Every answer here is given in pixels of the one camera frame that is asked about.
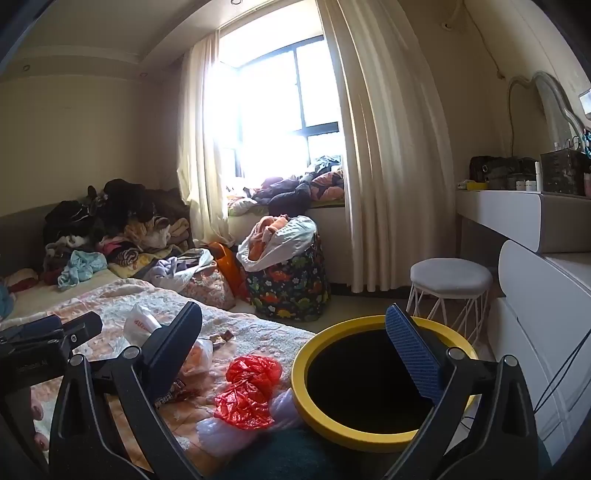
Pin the red garment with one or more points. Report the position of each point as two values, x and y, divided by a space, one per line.
23 279

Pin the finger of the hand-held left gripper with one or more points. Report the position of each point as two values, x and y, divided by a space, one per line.
78 327

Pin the floral fabric bag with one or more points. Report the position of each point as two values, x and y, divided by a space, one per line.
207 288

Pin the orange garment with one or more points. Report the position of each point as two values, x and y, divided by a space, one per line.
265 230

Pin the person's left hand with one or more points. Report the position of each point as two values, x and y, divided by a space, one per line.
38 410

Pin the white stool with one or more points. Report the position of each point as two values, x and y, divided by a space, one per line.
450 279

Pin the dark red snack wrapper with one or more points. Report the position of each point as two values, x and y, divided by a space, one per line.
181 393

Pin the white lilac garment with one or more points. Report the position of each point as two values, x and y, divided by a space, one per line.
171 272

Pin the light blue garment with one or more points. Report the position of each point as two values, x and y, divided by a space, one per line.
83 267

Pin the dinosaur print laundry basket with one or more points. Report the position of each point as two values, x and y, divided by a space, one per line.
286 290

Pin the pink white plush blanket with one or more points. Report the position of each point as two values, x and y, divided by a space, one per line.
258 332

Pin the black bag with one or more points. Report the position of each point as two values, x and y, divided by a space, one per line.
496 168

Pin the yellow-rimmed black trash bin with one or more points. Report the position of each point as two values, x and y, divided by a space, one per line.
304 364

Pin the pile of mixed clothes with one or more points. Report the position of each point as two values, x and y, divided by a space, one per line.
124 207

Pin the dark mesh storage box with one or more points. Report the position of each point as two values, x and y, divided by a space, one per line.
563 173

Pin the wavy framed mirror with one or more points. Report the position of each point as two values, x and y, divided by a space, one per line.
551 104

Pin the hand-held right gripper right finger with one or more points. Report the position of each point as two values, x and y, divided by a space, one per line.
413 355

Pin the white red-printed plastic bag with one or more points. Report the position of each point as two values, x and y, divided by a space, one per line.
138 323

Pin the white vanity desk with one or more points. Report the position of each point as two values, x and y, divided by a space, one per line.
517 210

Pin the pile of dark jackets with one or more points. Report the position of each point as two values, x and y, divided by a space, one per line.
291 184

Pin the white drawer cabinet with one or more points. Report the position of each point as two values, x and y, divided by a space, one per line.
540 295

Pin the clear orange snack wrapper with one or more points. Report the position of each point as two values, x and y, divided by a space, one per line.
202 357

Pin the yellow flat object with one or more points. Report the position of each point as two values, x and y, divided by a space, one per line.
477 186

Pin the red plastic bag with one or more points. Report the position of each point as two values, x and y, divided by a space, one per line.
244 399

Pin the cream curtain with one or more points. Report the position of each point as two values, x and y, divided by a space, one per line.
388 161
198 138

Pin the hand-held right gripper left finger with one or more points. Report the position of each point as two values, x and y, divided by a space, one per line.
178 339

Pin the small brown wrapper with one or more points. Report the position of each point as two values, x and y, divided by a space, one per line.
222 338

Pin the window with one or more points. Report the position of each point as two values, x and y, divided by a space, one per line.
277 115

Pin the white bottle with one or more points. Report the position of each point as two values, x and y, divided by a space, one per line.
538 170

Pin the orange plastic bag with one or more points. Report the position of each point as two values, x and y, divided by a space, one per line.
228 267

